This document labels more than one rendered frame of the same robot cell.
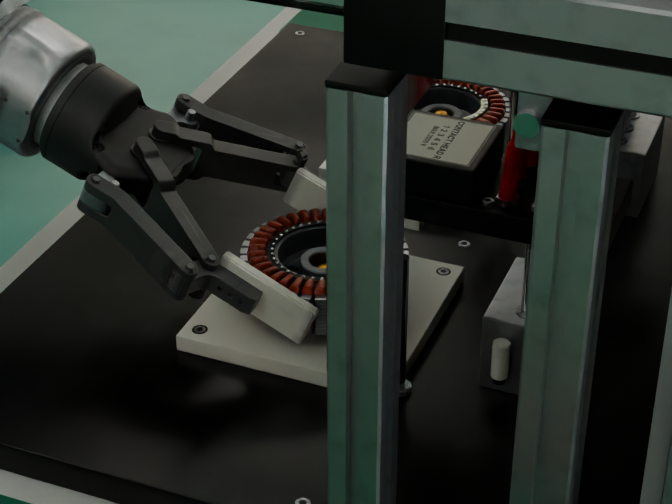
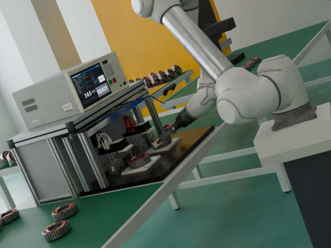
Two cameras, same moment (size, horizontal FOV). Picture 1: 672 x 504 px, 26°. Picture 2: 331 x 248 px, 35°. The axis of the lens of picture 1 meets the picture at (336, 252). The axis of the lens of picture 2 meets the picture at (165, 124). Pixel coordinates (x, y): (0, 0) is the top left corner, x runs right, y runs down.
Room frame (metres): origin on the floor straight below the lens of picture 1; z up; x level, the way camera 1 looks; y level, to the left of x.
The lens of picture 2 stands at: (3.43, 0.52, 1.41)
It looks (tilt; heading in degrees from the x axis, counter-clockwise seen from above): 11 degrees down; 190
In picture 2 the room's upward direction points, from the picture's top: 22 degrees counter-clockwise
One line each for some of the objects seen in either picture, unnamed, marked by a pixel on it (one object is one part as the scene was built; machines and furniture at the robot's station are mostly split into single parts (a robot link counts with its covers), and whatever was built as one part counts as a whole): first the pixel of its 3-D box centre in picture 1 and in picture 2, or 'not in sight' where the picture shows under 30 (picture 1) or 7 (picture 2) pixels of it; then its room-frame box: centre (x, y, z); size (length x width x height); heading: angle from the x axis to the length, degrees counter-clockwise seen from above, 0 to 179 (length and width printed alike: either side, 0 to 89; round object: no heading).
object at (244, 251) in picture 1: (324, 269); (160, 140); (0.81, 0.01, 0.81); 0.11 x 0.11 x 0.04
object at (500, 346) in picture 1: (500, 361); not in sight; (0.72, -0.10, 0.80); 0.01 x 0.01 x 0.03; 68
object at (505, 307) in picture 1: (534, 327); (139, 147); (0.76, -0.13, 0.80); 0.08 x 0.05 x 0.06; 158
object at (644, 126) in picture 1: (619, 158); (116, 166); (0.98, -0.22, 0.80); 0.08 x 0.05 x 0.06; 158
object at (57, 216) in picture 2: not in sight; (64, 211); (1.33, -0.41, 0.77); 0.11 x 0.11 x 0.04
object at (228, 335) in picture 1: (325, 306); (162, 145); (0.81, 0.01, 0.78); 0.15 x 0.15 x 0.01; 68
